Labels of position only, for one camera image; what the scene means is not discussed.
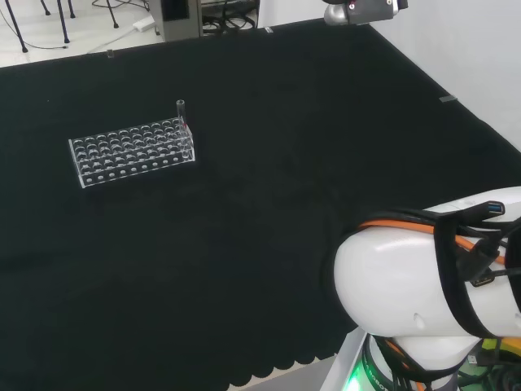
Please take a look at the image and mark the clear glass test tube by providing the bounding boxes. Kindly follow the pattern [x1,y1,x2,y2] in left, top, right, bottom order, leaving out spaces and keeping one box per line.
[176,99,192,160]

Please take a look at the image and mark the clear plastic test tube rack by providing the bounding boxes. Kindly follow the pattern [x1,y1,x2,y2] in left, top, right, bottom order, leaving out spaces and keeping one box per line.
[68,116,197,190]

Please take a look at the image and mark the black bench cloth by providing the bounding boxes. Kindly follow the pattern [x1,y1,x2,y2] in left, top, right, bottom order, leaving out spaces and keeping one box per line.
[0,18,521,390]

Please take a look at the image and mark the grey metal cabinet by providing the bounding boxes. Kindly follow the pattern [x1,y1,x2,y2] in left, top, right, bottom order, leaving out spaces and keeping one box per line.
[151,0,204,43]

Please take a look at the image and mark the white power strip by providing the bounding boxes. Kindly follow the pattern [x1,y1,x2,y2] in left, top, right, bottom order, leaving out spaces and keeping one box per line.
[132,15,156,32]

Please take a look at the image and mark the dark tripod legs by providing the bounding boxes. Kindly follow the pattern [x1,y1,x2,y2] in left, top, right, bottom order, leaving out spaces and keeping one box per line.
[0,0,78,54]
[91,0,121,29]

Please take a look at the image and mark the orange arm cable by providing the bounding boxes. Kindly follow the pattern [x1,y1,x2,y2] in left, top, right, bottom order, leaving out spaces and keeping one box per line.
[357,217,506,266]

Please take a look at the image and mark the black floor cable bundle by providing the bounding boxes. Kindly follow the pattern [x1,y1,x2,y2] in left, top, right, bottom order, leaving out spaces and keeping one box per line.
[202,0,261,37]

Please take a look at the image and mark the pale metal base plate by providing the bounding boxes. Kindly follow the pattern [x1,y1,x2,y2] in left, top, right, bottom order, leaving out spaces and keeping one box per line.
[321,328,370,391]

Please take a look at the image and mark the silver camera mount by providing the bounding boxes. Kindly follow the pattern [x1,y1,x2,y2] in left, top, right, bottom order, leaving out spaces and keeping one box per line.
[323,0,410,27]

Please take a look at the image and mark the black arm cable with plug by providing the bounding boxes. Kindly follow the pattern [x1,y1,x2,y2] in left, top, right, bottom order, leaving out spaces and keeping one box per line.
[458,227,521,288]

